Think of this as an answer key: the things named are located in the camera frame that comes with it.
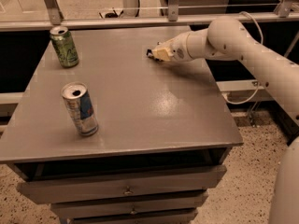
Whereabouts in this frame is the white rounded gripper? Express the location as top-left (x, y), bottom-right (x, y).
top-left (152, 32), bottom-right (193, 62)

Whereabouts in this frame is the blue rxbar blueberry wrapper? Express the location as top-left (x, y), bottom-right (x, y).
top-left (146, 49), bottom-right (155, 59)

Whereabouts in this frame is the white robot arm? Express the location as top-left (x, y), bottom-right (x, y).
top-left (151, 16), bottom-right (299, 224)

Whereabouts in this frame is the green soda can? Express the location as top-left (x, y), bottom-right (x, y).
top-left (50, 26), bottom-right (79, 68)

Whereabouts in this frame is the silver blue redbull can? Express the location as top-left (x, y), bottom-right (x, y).
top-left (61, 82), bottom-right (98, 136)

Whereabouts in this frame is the grey drawer cabinet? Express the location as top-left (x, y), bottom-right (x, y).
top-left (0, 25), bottom-right (244, 224)

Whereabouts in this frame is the top grey drawer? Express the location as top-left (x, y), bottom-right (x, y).
top-left (17, 165), bottom-right (227, 204)

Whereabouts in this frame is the grey drawer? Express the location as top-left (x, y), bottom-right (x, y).
top-left (70, 208), bottom-right (197, 224)
top-left (17, 165), bottom-right (227, 204)
top-left (50, 190), bottom-right (208, 218)

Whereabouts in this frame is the grey metal railing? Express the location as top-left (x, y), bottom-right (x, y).
top-left (0, 0), bottom-right (299, 31)

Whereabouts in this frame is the middle grey drawer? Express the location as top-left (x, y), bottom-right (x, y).
top-left (50, 190), bottom-right (208, 218)

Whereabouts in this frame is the bottom grey drawer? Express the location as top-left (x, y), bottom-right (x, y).
top-left (70, 208), bottom-right (197, 224)

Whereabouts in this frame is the white cable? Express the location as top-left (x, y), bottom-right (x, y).
top-left (221, 10), bottom-right (264, 105)

